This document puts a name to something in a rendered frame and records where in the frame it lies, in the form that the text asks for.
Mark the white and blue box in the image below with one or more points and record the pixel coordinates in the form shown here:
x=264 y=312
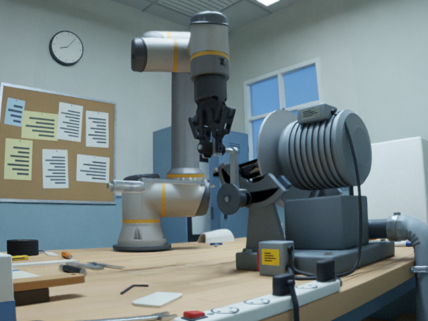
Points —
x=6 y=287

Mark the white flat block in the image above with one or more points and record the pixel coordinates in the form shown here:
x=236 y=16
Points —
x=157 y=299

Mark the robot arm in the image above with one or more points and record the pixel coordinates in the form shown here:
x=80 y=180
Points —
x=182 y=133

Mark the dark grey round knob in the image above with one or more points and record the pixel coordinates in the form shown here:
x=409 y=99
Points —
x=228 y=199

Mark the ceiling light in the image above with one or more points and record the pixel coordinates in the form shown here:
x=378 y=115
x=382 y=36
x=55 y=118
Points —
x=268 y=2

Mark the dark block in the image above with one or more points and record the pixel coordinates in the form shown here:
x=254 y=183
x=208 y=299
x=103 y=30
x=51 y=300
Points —
x=31 y=296

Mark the white curved sheet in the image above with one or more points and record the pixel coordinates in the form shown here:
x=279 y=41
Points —
x=217 y=234

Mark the grey switch box yellow label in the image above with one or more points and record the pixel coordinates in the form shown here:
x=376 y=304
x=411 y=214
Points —
x=275 y=258

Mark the grey disc sander body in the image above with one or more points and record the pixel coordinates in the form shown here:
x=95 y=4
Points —
x=321 y=214

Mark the cork notice board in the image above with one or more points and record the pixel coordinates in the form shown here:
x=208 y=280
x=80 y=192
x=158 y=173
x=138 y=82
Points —
x=33 y=187

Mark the round wall clock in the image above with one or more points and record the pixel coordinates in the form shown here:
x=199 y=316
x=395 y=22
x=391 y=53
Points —
x=66 y=47

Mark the white framed window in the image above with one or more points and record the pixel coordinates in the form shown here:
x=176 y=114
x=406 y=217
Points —
x=264 y=95

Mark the black tape roll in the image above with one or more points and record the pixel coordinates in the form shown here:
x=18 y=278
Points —
x=22 y=246

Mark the light grey clamp lever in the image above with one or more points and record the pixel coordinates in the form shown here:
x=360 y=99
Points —
x=234 y=167

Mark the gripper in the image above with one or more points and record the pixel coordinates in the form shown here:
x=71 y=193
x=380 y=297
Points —
x=210 y=87

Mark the dark round base plate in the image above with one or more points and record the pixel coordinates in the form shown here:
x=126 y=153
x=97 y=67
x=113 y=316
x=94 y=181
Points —
x=142 y=247

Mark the yellow utility knife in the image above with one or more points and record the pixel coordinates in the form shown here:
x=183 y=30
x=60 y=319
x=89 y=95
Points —
x=20 y=257

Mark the white cabinet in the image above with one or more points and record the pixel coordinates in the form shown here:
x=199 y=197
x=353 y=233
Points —
x=398 y=180

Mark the white power strip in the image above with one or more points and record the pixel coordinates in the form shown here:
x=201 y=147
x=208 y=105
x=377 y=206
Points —
x=301 y=292

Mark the black hex key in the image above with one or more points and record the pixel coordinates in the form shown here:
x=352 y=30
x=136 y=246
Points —
x=132 y=287

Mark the dark sander table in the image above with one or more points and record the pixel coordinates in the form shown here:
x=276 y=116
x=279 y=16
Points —
x=251 y=172

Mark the wooden board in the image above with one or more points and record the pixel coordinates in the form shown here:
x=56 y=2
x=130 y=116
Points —
x=50 y=280

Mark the grey metal caliper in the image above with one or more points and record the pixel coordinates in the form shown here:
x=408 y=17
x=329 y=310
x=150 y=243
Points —
x=77 y=267

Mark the grey metal wrench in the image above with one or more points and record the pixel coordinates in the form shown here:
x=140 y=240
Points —
x=147 y=316

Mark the small blue part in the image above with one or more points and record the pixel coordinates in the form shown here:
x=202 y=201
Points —
x=215 y=244

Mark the silver cylinder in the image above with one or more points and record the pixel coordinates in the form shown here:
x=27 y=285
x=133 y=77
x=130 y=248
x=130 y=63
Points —
x=125 y=186

